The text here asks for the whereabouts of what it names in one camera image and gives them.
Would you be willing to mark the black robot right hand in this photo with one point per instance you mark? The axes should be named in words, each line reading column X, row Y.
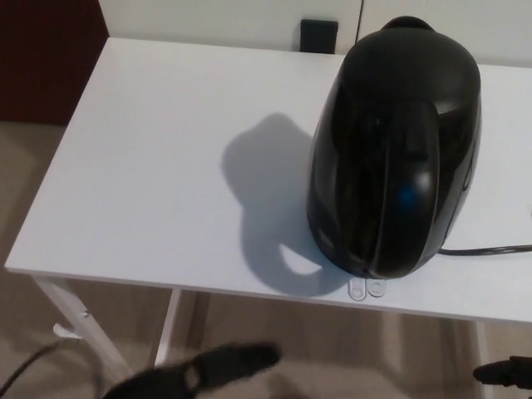
column 507, row 370

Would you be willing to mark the black kettle base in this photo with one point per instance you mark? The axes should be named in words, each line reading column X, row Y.
column 365, row 277

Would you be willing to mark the dark red door panel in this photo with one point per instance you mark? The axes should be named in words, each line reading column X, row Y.
column 41, row 58

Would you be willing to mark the clear round-marked kettle button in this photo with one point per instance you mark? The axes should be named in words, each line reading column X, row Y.
column 377, row 287

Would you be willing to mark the white table hook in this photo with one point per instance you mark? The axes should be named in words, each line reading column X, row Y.
column 65, row 331

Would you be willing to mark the white cabinet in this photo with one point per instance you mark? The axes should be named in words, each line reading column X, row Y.
column 208, row 21

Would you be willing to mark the black electric kettle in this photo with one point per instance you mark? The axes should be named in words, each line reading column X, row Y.
column 395, row 145

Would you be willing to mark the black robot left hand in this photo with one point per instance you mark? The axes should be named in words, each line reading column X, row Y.
column 216, row 363

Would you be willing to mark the clear oblong kettle button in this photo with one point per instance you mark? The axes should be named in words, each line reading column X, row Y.
column 357, row 289

